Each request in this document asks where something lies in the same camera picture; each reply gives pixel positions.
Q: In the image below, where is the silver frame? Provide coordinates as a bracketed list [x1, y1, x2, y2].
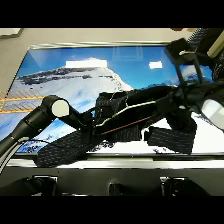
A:
[0, 41, 224, 197]

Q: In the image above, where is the pale beige bar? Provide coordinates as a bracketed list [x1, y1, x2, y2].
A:
[207, 32, 224, 60]

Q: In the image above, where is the grey checked garment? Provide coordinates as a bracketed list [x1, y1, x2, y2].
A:
[187, 27, 210, 46]

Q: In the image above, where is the brown clothes hanger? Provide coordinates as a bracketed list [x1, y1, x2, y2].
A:
[95, 98, 168, 136]

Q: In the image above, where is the navy pinstriped shirt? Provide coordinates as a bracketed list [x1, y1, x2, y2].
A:
[33, 87, 198, 168]

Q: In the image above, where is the dark patterned garment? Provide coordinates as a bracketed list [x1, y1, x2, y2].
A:
[212, 49, 224, 82]

